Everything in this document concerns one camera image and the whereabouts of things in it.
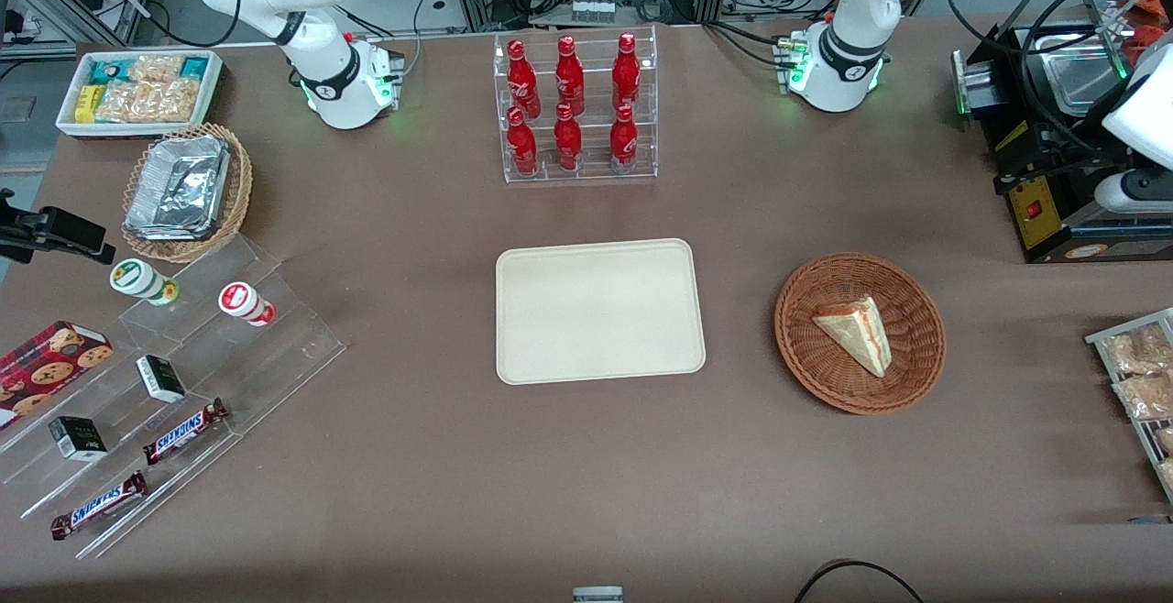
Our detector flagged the black machine with steel tray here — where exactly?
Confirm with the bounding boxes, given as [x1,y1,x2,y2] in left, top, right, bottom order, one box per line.
[951,21,1173,265]

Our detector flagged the clear bag of pastry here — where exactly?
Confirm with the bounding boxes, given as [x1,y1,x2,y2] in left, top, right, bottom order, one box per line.
[1104,323,1173,377]
[1113,372,1173,421]

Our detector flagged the round brown wicker basket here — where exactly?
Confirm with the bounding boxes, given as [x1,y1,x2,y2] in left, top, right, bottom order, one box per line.
[774,253,947,416]

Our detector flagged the tray of packaged snacks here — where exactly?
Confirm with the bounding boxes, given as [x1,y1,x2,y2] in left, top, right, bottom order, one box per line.
[1085,307,1173,505]

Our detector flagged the snickers chocolate bar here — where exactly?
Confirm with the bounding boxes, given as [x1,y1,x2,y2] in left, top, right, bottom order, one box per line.
[50,470,148,542]
[142,398,230,466]

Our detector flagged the red cola bottle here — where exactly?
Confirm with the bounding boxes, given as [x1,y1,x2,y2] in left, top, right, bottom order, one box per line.
[554,35,586,116]
[609,104,639,167]
[507,39,542,118]
[506,107,539,176]
[611,32,641,112]
[554,103,584,171]

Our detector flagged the white rectangular snack bin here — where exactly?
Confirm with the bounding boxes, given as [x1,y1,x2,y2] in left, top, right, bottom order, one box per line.
[55,49,225,140]

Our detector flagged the red cookie box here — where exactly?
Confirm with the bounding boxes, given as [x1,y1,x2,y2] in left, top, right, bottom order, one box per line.
[0,321,115,432]

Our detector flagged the thin black cable loop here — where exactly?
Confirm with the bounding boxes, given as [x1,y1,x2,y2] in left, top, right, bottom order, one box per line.
[793,560,926,603]

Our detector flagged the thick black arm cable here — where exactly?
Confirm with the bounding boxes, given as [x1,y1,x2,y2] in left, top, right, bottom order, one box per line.
[1017,0,1173,159]

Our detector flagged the clear bag of crackers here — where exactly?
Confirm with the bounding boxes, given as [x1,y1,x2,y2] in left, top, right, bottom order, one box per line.
[96,81,204,124]
[128,55,186,91]

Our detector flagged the green lid white cup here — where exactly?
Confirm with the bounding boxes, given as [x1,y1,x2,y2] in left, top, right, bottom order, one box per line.
[109,258,180,306]

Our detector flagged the clear acrylic step display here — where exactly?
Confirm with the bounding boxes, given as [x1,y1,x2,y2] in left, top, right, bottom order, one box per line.
[0,232,347,560]

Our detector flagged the triangular sandwich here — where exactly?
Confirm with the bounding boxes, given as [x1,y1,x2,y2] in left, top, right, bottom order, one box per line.
[813,296,893,378]

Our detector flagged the red lid white cup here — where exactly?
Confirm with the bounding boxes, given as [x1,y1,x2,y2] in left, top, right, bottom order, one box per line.
[218,281,277,327]

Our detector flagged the small black box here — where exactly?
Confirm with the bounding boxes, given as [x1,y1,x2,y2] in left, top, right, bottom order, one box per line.
[136,355,187,404]
[48,416,108,463]

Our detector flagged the clear acrylic bottle rack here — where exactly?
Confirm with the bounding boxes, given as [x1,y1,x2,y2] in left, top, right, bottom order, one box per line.
[493,25,659,184]

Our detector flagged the oval light wicker basket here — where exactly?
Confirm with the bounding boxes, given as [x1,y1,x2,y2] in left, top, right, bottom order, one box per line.
[121,123,254,264]

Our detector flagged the aluminium foil containers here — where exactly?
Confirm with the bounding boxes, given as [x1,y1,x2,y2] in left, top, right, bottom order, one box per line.
[125,134,231,242]

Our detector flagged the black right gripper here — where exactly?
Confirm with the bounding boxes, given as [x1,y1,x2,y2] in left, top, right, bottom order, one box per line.
[0,186,117,267]

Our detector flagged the cream plastic tray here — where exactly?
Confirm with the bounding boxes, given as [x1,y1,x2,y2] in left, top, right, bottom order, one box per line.
[495,237,707,386]

